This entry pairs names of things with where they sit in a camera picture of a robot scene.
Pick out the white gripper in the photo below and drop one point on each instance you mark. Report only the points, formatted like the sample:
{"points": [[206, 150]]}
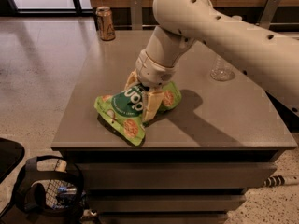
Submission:
{"points": [[153, 73]]}

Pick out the green rice chip bag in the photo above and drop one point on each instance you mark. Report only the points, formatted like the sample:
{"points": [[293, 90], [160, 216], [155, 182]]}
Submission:
{"points": [[122, 112]]}

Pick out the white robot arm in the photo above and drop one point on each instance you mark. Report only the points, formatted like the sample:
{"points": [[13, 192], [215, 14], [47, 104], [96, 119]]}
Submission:
{"points": [[269, 59]]}

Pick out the orange soda can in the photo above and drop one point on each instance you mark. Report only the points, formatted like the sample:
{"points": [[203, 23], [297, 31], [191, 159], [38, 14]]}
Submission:
{"points": [[105, 23]]}

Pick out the clear plastic water bottle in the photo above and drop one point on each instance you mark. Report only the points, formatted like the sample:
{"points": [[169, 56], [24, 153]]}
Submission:
{"points": [[222, 70]]}

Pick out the grey drawer cabinet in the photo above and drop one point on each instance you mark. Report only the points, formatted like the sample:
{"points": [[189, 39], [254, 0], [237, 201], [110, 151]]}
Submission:
{"points": [[197, 160]]}

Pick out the black chair seat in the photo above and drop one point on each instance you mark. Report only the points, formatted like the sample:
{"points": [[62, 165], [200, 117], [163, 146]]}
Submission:
{"points": [[11, 154]]}

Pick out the striped black white pole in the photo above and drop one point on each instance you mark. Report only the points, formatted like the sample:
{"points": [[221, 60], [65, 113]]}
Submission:
{"points": [[279, 180]]}

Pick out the black wire mesh basket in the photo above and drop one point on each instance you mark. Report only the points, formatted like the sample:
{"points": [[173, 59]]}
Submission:
{"points": [[48, 190]]}

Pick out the right metal bracket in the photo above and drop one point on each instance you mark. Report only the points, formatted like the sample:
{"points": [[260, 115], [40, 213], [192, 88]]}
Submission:
{"points": [[268, 13]]}

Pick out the black window frame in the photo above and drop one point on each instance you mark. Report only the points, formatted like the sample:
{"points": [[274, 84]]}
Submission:
{"points": [[45, 8]]}

